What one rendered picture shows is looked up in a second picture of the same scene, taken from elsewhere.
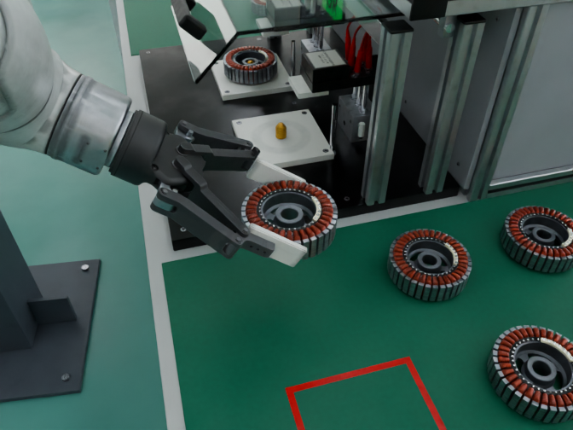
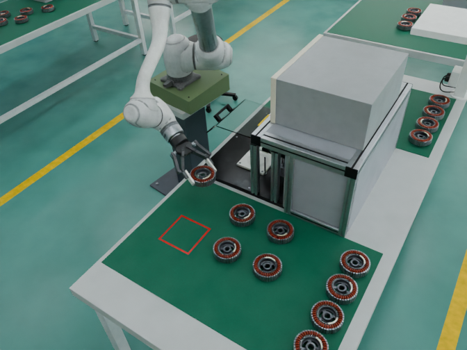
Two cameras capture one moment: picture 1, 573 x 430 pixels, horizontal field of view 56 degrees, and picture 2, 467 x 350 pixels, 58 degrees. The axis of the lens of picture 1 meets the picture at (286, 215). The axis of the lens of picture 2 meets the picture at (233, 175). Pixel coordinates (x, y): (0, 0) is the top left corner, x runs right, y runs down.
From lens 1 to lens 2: 1.42 m
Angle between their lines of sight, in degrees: 37
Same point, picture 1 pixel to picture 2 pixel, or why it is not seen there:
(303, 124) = (268, 160)
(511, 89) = (288, 178)
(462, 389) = (210, 242)
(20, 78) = (140, 123)
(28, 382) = not seen: hidden behind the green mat
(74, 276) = not seen: hidden behind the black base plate
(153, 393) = not seen: hidden behind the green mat
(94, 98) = (170, 127)
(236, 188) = (228, 167)
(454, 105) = (275, 174)
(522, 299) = (254, 239)
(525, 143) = (303, 202)
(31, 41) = (143, 119)
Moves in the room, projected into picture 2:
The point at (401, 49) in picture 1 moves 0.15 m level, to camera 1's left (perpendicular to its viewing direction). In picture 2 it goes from (254, 149) to (230, 134)
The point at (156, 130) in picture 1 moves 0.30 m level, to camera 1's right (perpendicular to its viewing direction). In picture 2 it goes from (180, 139) to (225, 172)
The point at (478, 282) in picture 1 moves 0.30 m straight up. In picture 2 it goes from (250, 229) to (248, 176)
